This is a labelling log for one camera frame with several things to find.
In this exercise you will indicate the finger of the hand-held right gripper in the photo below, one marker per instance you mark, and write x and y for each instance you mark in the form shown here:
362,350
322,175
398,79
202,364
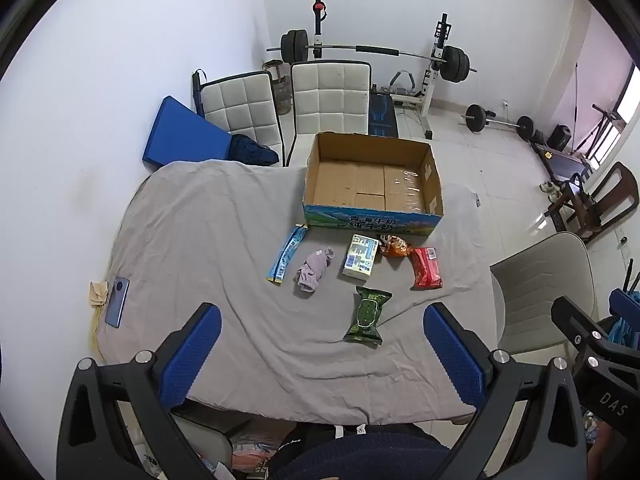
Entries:
575,317
625,304

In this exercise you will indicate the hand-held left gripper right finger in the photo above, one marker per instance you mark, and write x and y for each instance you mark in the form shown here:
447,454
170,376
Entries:
452,355

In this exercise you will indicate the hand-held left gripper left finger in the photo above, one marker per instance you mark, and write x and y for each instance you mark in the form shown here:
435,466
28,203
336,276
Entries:
192,355

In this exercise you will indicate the red snack packet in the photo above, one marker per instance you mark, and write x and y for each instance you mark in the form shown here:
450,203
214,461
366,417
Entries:
426,267

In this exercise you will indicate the green snack packet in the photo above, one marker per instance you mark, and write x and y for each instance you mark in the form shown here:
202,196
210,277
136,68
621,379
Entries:
367,315

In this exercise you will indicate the orange snack packet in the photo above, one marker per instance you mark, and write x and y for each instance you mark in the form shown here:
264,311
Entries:
396,247

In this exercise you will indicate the white blue tissue pack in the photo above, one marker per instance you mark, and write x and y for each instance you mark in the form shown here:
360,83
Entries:
359,257

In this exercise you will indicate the long blue snack packet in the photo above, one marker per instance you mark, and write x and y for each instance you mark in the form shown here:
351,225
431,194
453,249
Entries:
286,255

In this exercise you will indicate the lilac sock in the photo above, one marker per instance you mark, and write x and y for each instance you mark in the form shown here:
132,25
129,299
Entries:
312,270

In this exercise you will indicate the cardboard box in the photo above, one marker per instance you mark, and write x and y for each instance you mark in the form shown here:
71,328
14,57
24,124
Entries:
370,185

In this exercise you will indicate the blue plastic bag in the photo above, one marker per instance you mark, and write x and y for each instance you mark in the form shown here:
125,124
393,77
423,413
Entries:
622,332

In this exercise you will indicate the beige plastic chair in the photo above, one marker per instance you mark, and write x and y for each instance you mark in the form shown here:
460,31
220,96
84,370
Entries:
540,285

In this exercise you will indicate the blue smartphone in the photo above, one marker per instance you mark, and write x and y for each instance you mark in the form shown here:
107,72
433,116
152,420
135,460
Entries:
117,302

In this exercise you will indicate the dark wooden chair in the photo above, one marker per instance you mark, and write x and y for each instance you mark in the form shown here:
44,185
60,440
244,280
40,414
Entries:
615,195
570,205

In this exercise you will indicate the tan cloth scrap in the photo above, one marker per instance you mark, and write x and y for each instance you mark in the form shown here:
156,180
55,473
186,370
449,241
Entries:
97,292

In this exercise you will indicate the pair of pale shoes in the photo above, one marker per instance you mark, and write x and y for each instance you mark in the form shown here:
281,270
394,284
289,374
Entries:
550,187

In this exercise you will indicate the person's dark clothing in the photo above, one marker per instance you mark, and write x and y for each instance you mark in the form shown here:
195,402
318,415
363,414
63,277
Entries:
360,455

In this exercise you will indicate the grey table cloth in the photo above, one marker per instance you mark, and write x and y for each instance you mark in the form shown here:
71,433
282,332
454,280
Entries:
225,220

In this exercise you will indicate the black speaker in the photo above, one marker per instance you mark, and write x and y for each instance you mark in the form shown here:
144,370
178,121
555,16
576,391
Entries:
560,137

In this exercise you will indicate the wooden folding stand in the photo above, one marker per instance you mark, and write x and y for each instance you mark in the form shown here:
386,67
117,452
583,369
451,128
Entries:
607,125

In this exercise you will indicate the window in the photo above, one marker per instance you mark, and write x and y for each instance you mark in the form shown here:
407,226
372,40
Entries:
631,105

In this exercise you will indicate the short barbell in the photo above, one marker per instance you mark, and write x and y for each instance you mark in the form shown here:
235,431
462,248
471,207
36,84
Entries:
500,122

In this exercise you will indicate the dark blue garment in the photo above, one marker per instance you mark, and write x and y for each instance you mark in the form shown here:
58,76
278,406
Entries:
250,150

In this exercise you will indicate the black pole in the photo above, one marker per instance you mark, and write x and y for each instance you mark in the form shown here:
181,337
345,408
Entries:
576,95

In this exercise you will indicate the blue foam mat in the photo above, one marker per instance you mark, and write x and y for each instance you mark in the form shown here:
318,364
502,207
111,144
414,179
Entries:
185,135

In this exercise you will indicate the white quilted chair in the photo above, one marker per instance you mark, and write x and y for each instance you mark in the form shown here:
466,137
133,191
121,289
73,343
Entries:
325,95
240,110

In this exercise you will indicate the black blue weight bench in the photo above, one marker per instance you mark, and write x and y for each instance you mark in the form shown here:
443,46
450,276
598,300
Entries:
382,115

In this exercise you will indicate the white barbell rack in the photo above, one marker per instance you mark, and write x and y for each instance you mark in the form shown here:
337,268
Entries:
434,85

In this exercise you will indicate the grey gas bottle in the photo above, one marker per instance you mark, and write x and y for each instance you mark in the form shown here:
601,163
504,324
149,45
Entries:
284,97

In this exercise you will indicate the grey exercise machine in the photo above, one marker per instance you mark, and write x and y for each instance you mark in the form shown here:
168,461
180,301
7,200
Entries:
404,82

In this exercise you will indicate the racked barbell with black plates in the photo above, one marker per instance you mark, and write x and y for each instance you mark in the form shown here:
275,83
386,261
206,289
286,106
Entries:
375,50

